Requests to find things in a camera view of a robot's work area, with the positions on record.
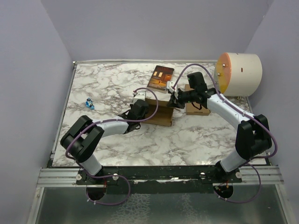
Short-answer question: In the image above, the folded brown cardboard box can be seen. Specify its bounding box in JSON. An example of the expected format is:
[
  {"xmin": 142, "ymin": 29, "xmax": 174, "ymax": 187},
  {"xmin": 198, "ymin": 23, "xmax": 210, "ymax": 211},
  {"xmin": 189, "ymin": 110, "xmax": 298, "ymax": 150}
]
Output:
[{"xmin": 184, "ymin": 84, "xmax": 211, "ymax": 116}]

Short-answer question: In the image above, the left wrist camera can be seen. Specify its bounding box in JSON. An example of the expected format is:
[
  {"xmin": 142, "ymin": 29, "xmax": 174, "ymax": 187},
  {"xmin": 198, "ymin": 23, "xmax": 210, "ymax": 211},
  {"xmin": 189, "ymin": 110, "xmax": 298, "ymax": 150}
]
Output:
[{"xmin": 132, "ymin": 91, "xmax": 146, "ymax": 104}]

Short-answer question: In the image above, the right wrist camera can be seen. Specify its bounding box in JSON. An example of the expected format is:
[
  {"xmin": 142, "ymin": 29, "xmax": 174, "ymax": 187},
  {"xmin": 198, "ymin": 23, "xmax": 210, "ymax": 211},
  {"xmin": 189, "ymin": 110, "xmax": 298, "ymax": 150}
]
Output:
[{"xmin": 166, "ymin": 81, "xmax": 177, "ymax": 93}]

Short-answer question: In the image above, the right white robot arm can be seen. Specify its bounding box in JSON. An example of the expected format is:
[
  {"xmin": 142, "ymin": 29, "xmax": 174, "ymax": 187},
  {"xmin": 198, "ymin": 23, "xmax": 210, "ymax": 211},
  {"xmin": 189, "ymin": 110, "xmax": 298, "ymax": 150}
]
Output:
[{"xmin": 166, "ymin": 72, "xmax": 272, "ymax": 182}]

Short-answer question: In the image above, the small blue toy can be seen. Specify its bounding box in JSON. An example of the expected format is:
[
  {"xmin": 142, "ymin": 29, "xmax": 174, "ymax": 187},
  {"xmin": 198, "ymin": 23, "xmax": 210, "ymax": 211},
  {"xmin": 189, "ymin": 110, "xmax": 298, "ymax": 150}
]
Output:
[{"xmin": 85, "ymin": 98, "xmax": 94, "ymax": 110}]

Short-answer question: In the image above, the round pastel drawer cabinet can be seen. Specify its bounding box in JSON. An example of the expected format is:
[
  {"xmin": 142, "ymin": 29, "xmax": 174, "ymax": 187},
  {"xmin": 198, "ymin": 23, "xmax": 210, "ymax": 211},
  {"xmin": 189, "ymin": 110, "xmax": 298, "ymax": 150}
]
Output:
[{"xmin": 214, "ymin": 52, "xmax": 263, "ymax": 97}]

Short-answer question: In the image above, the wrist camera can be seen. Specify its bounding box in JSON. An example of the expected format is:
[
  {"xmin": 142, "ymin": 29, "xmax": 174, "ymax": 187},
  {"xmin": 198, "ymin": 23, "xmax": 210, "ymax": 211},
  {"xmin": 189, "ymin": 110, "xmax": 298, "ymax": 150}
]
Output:
[
  {"xmin": 166, "ymin": 81, "xmax": 177, "ymax": 93},
  {"xmin": 132, "ymin": 91, "xmax": 146, "ymax": 104}
]

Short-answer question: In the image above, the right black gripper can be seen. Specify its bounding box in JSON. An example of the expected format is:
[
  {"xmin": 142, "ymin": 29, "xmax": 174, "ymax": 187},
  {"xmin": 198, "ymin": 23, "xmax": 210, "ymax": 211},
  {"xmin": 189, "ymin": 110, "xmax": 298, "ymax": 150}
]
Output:
[{"xmin": 166, "ymin": 88, "xmax": 196, "ymax": 110}]

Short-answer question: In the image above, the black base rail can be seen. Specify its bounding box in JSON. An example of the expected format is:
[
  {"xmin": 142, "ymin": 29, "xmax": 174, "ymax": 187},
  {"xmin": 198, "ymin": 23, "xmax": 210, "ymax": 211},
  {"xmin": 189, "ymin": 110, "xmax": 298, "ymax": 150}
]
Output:
[{"xmin": 46, "ymin": 161, "xmax": 248, "ymax": 194}]

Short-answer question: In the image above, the dark paperback book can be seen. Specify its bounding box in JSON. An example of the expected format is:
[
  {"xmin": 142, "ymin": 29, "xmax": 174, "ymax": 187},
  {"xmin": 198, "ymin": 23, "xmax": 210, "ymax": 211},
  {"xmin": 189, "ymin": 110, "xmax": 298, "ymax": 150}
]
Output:
[{"xmin": 147, "ymin": 65, "xmax": 174, "ymax": 93}]

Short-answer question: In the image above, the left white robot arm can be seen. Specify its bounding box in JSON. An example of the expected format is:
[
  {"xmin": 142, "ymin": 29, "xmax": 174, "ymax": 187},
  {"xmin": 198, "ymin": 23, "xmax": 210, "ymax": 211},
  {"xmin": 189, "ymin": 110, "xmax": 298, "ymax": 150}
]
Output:
[{"xmin": 60, "ymin": 99, "xmax": 149, "ymax": 184}]

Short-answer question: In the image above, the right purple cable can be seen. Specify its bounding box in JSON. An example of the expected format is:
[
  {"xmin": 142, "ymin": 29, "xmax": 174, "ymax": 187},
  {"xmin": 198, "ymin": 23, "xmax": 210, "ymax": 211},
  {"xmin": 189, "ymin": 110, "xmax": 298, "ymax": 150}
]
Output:
[{"xmin": 174, "ymin": 63, "xmax": 278, "ymax": 203}]

